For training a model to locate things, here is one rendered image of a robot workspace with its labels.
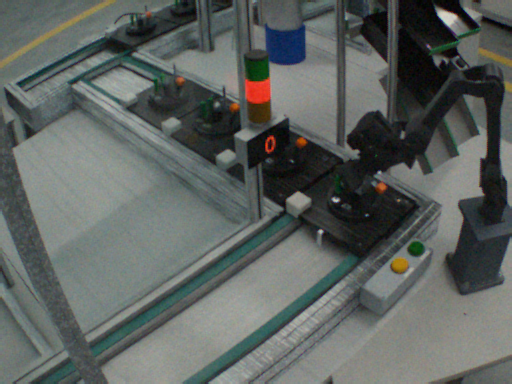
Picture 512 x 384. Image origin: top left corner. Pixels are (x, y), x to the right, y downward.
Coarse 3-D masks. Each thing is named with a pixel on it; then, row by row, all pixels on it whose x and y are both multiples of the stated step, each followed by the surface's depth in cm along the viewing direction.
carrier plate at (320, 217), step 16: (320, 192) 155; (384, 192) 153; (400, 192) 153; (320, 208) 150; (384, 208) 149; (400, 208) 148; (320, 224) 146; (336, 224) 146; (352, 224) 145; (368, 224) 145; (384, 224) 145; (336, 240) 143; (352, 240) 141; (368, 240) 141
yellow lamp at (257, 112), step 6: (264, 102) 124; (270, 102) 126; (252, 108) 125; (258, 108) 125; (264, 108) 125; (270, 108) 127; (252, 114) 126; (258, 114) 126; (264, 114) 126; (270, 114) 127; (252, 120) 127; (258, 120) 127; (264, 120) 127
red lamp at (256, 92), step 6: (246, 84) 123; (252, 84) 121; (258, 84) 121; (264, 84) 121; (246, 90) 124; (252, 90) 122; (258, 90) 122; (264, 90) 122; (270, 90) 125; (246, 96) 125; (252, 96) 123; (258, 96) 123; (264, 96) 123; (270, 96) 125; (252, 102) 124; (258, 102) 124
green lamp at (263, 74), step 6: (246, 60) 118; (264, 60) 118; (246, 66) 119; (252, 66) 118; (258, 66) 118; (264, 66) 119; (246, 72) 120; (252, 72) 119; (258, 72) 119; (264, 72) 120; (246, 78) 122; (252, 78) 120; (258, 78) 120; (264, 78) 121
